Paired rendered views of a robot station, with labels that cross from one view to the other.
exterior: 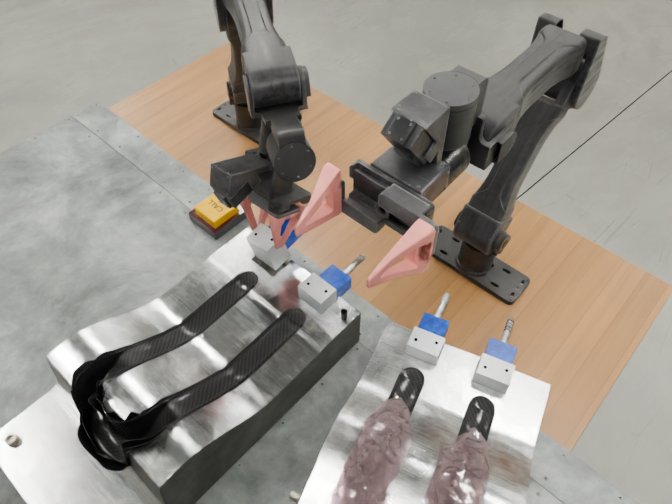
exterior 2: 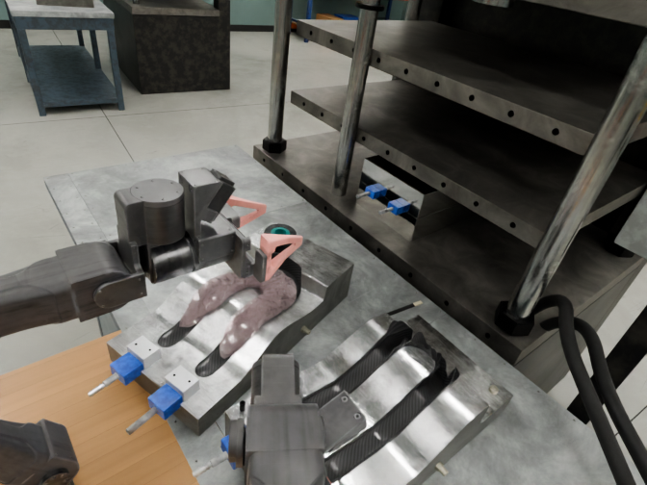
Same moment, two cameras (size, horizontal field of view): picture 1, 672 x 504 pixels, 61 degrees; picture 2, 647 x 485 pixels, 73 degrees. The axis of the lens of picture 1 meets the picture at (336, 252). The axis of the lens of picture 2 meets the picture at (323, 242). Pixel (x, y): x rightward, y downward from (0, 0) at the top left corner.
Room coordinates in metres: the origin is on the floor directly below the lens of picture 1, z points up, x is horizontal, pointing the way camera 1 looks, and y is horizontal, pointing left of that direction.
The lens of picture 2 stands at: (0.89, 0.11, 1.56)
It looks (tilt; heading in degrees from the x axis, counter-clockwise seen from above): 35 degrees down; 185
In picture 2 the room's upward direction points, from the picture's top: 9 degrees clockwise
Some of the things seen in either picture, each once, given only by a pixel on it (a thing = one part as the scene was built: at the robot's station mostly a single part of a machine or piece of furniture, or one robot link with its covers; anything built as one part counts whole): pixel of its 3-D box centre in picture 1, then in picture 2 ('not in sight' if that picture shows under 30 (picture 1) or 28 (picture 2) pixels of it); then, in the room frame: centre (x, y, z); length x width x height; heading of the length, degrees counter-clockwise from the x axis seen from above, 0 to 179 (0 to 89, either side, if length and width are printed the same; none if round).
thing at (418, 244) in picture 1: (387, 247); (244, 219); (0.36, -0.05, 1.20); 0.09 x 0.07 x 0.07; 138
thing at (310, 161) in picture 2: not in sight; (430, 200); (-0.67, 0.38, 0.75); 1.30 x 0.84 x 0.06; 48
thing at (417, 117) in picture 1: (408, 155); (210, 210); (0.44, -0.07, 1.25); 0.07 x 0.06 x 0.11; 48
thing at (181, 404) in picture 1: (189, 357); (376, 388); (0.39, 0.21, 0.92); 0.35 x 0.16 x 0.09; 138
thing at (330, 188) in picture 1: (335, 212); (269, 243); (0.41, 0.00, 1.20); 0.09 x 0.07 x 0.07; 138
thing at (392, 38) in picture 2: not in sight; (481, 64); (-0.70, 0.41, 1.26); 1.10 x 0.74 x 0.05; 48
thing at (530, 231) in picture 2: not in sight; (458, 136); (-0.70, 0.41, 1.01); 1.10 x 0.74 x 0.05; 48
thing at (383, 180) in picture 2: not in sight; (435, 184); (-0.57, 0.36, 0.87); 0.50 x 0.27 x 0.17; 138
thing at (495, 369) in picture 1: (500, 351); (122, 371); (0.43, -0.25, 0.85); 0.13 x 0.05 x 0.05; 155
